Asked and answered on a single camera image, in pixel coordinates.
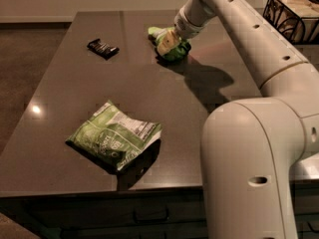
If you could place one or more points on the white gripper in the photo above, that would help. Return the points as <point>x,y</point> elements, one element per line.
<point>183,27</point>

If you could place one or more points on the green rice chip bag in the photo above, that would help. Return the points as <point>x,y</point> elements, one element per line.
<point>175,54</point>

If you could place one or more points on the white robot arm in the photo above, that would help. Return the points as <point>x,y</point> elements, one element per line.
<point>248,146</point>

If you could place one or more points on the black rxbar chocolate bar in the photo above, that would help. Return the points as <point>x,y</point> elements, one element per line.
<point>102,49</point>

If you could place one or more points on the large green snack bag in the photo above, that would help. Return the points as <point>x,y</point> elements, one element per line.
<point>113,137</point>

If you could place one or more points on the black wire napkin basket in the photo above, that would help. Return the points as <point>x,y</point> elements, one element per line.
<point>296,20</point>

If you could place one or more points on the dark cabinet drawer handle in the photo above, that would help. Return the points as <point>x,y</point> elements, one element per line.
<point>154,215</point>

